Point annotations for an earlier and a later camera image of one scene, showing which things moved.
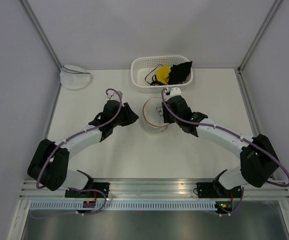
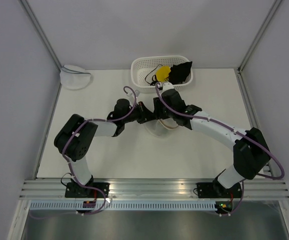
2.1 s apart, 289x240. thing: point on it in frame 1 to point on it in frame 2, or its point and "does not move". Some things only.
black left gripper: (131, 117) to (145, 114)
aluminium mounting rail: (158, 189) does not move
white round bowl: (74, 77) does not move
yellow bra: (162, 74) does not move
